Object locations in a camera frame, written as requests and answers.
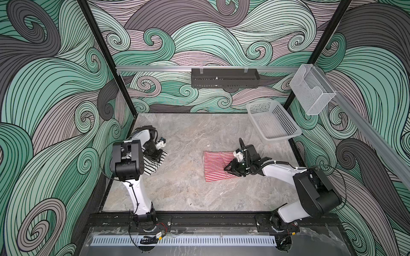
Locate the black wall shelf tray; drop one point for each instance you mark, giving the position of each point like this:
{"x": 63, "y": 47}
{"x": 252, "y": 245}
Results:
{"x": 226, "y": 78}

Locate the black frame post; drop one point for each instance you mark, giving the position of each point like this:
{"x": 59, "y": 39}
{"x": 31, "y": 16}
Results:
{"x": 323, "y": 42}
{"x": 92, "y": 23}

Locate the white slotted cable duct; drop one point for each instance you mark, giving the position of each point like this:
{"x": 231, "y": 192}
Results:
{"x": 187, "y": 240}

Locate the aluminium rail back wall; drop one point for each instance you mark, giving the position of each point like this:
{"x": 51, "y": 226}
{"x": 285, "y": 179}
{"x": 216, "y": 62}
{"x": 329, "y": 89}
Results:
{"x": 153, "y": 68}

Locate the white plastic laundry basket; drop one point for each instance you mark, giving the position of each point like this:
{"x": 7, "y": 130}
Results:
{"x": 271, "y": 121}

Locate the red white striped tank top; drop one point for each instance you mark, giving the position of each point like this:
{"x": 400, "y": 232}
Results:
{"x": 214, "y": 164}

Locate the clear plastic wall bin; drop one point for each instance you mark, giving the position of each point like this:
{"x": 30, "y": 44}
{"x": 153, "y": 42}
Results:
{"x": 312, "y": 89}

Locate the aluminium rail right wall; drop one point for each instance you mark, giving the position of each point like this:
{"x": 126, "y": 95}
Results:
{"x": 350, "y": 98}

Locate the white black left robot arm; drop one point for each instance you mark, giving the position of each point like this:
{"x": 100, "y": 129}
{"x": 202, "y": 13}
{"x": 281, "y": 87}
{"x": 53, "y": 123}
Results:
{"x": 141, "y": 154}

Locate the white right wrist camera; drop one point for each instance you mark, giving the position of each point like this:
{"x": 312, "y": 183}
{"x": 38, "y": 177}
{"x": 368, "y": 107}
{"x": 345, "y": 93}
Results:
{"x": 238, "y": 154}

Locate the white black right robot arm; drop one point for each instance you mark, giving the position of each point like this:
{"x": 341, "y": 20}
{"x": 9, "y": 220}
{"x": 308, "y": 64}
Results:
{"x": 316, "y": 194}

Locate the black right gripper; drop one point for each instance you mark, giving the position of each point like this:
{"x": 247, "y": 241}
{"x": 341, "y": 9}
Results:
{"x": 232, "y": 169}

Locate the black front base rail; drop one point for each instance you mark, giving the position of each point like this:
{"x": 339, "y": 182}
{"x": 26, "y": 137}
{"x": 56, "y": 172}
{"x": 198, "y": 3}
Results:
{"x": 177, "y": 221}

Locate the black frame post right rear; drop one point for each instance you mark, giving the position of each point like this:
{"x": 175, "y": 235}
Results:
{"x": 323, "y": 42}

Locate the black frame post left rear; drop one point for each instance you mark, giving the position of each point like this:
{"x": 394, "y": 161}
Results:
{"x": 92, "y": 23}

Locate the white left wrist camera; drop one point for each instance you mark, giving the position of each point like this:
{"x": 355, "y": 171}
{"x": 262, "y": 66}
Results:
{"x": 161, "y": 143}

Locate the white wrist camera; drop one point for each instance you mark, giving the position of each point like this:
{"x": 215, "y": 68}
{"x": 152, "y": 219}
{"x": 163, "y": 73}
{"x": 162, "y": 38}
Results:
{"x": 238, "y": 154}
{"x": 161, "y": 143}

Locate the aluminium rail wall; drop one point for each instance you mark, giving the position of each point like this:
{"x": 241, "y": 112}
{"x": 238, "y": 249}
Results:
{"x": 350, "y": 98}
{"x": 153, "y": 68}

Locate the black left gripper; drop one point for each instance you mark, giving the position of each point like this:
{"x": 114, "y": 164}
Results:
{"x": 157, "y": 156}

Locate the black white striped tank top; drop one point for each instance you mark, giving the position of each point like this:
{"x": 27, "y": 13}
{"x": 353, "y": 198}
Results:
{"x": 151, "y": 166}

